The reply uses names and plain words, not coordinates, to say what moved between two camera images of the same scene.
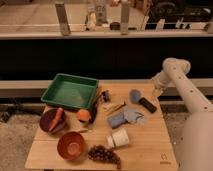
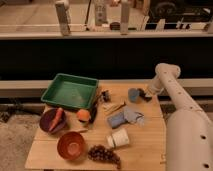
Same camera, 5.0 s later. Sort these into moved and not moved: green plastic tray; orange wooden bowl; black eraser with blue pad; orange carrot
Moved: black eraser with blue pad
Not moved: orange carrot; orange wooden bowl; green plastic tray
